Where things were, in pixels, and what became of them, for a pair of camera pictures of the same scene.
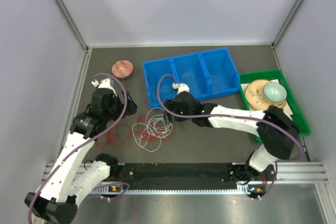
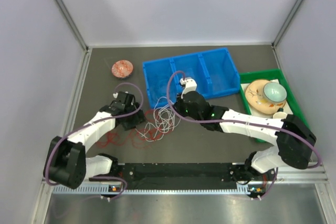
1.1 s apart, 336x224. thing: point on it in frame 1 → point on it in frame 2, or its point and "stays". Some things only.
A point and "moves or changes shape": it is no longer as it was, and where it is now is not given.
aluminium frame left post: x=64 y=11 stays
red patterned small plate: x=122 y=69 stays
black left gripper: x=132 y=107 → x=138 y=118
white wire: x=148 y=136 moves or changes shape
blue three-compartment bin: x=208 y=74 stays
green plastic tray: x=298 y=116 stays
